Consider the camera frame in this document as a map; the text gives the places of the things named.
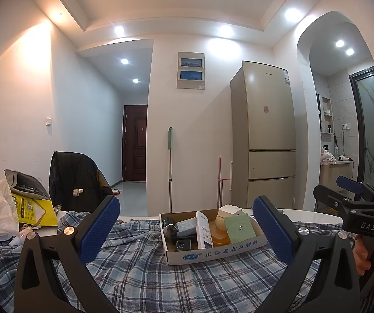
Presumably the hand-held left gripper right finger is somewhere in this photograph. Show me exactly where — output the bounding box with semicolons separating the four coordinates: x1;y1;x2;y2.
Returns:
253;196;361;313

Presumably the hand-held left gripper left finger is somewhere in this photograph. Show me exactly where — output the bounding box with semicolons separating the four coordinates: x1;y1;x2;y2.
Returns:
13;195;121;313

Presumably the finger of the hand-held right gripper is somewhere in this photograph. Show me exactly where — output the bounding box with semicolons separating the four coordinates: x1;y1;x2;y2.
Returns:
313;185;364;216
336;175;374;203

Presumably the green paper sheet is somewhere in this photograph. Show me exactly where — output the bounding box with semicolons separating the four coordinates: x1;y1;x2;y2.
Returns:
223;214;257;244

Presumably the small white box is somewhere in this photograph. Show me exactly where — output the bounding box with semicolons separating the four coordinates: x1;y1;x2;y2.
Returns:
218;204;243;217

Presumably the round yellow container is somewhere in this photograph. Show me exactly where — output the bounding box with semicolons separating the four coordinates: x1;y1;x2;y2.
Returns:
215;213;231;232

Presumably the orange translucent box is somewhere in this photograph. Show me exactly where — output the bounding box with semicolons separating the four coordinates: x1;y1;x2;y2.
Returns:
211;229;231;248

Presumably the white cardboard tray box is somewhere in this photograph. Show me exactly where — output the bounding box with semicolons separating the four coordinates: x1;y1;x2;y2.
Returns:
160;209;268;266

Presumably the white remote control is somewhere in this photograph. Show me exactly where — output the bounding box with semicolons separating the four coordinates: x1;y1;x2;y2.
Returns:
196;211;214;250

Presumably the black lettered box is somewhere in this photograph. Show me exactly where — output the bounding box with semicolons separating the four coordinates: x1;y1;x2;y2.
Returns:
175;237;193;251

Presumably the small grey box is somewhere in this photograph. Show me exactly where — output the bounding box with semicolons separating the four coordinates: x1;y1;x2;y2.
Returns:
175;217;198;235

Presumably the person's right hand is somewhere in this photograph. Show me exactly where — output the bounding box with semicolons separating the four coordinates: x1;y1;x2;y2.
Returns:
353;233;374;276

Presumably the beige sink cabinet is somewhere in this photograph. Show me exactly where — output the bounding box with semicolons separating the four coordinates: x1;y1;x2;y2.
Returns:
319;161;354;214

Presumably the crumpled light towel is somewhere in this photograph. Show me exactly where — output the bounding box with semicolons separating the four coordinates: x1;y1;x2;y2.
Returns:
320;147;337;165

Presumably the black jacket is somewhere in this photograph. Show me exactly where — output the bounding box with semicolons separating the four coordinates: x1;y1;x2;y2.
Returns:
49;151;114;214

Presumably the frosted glass door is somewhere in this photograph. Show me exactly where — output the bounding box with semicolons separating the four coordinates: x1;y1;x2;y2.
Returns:
348;66;374;196

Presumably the yellow paper bag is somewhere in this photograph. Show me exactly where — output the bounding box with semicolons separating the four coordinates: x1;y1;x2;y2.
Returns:
11;193;58;228

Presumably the grey bag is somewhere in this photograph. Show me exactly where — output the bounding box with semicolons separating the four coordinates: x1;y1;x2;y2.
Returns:
4;169;51;200

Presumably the dark wooden door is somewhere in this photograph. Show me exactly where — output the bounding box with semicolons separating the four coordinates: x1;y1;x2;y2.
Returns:
122;105;148;182

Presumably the blue plaid shirt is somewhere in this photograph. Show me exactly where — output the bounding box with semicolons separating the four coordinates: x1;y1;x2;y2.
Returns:
0;210;360;313

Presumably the beige refrigerator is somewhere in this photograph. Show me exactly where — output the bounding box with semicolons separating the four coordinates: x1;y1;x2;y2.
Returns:
230;60;296;210

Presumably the bathroom wall shelf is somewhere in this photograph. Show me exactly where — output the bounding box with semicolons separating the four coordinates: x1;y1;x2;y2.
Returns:
317;93;334;134

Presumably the green mop handle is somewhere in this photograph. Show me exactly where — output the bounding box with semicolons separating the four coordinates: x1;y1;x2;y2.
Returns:
167;127;175;213

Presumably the wall electrical panel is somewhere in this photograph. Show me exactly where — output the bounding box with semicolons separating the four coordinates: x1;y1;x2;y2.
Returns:
177;51;206;90

